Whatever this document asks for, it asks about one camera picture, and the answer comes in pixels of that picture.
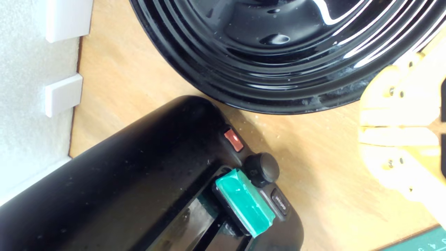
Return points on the green toaster lever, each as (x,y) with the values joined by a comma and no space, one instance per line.
(245,202)

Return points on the black toaster button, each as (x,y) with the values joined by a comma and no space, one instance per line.
(279,202)

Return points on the black toaster knob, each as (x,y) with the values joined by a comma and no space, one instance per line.
(263,169)

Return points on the red toaster button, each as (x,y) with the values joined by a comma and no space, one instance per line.
(234,140)

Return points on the black two-slot toaster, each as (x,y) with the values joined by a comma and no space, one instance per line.
(122,181)

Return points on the green cutting mat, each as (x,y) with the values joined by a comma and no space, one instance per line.
(428,242)

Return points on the black round plate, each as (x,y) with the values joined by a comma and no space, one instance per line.
(244,52)

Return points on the white wall clip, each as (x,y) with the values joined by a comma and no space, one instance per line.
(62,96)
(68,19)

